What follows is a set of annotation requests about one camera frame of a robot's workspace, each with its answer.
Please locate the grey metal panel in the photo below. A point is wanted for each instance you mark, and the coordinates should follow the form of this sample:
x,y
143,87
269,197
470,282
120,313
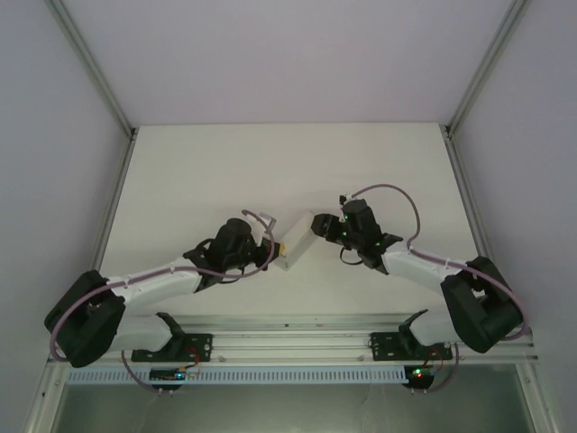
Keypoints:
x,y
288,406

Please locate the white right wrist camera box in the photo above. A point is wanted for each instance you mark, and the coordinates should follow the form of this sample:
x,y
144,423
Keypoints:
x,y
345,197

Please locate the white paper box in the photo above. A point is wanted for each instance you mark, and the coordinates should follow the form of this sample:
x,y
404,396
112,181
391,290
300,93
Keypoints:
x,y
295,241

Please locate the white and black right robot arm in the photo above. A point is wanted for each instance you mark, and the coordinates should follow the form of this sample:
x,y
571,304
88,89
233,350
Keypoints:
x,y
419,266

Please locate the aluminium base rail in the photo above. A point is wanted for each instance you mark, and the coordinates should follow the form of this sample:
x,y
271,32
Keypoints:
x,y
288,338

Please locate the aluminium frame post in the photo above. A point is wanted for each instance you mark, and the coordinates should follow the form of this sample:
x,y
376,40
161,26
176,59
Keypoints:
x,y
90,63
487,58

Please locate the aluminium table side rail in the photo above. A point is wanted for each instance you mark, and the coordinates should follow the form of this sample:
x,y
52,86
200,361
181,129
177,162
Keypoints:
x,y
112,203
464,189

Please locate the small circuit board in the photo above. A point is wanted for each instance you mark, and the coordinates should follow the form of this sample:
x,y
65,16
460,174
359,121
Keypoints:
x,y
419,373
167,374

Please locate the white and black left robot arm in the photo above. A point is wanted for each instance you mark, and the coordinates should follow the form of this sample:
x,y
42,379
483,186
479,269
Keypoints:
x,y
153,286

